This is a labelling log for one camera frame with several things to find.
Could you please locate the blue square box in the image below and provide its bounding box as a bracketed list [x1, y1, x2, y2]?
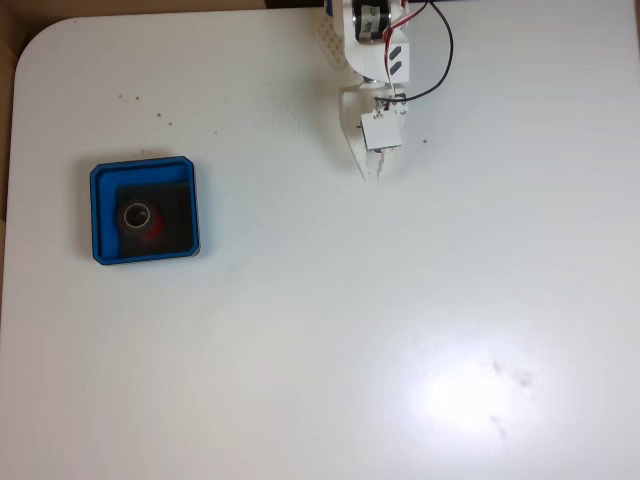
[89, 156, 202, 267]

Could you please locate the white square camera box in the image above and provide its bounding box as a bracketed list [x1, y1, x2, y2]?
[360, 110, 404, 152]

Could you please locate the red tape roll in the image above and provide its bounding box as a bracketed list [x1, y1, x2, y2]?
[122, 199, 166, 242]

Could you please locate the red and white wire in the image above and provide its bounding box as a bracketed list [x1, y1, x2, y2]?
[380, 0, 431, 119]

